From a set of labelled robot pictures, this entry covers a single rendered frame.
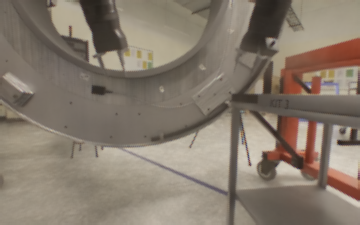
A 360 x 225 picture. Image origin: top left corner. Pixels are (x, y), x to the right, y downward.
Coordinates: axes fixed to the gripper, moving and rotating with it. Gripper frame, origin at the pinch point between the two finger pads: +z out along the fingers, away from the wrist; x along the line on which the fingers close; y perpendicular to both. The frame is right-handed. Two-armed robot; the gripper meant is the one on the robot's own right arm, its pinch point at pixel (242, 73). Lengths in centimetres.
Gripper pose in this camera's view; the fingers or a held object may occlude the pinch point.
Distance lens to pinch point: 54.3
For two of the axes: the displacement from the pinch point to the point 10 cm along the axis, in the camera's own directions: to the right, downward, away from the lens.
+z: -1.8, 8.6, 4.7
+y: 0.9, 4.9, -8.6
